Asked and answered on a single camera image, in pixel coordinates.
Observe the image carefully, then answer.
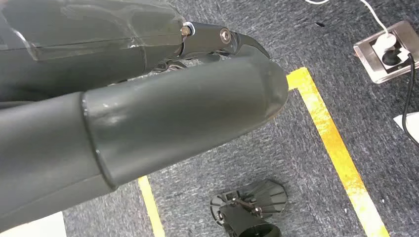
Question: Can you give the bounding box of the white power plug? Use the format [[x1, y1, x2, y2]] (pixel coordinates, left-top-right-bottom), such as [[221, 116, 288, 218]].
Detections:
[[372, 33, 398, 60]]

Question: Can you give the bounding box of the white paper sheet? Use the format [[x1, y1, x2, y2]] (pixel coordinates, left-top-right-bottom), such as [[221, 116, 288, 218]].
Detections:
[[393, 112, 419, 145]]

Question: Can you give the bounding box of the short yellow floor tape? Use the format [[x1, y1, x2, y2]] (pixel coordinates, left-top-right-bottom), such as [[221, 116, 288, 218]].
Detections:
[[137, 176, 167, 237]]

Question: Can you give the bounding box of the silver floor socket box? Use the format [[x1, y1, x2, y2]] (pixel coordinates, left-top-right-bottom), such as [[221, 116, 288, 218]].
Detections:
[[353, 20, 419, 85]]

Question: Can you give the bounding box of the long yellow floor tape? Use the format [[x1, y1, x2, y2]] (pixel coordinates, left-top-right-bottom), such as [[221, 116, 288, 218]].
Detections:
[[286, 67, 391, 237]]

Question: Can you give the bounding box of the black cable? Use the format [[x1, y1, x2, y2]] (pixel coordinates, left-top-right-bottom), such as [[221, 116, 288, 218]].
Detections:
[[401, 53, 419, 148]]

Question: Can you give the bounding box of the white flat board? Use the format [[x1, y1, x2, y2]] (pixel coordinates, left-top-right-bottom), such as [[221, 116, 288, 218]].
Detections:
[[0, 211, 68, 237]]

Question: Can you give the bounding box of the white cable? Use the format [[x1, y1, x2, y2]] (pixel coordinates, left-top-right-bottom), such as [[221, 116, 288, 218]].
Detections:
[[304, 0, 391, 36]]

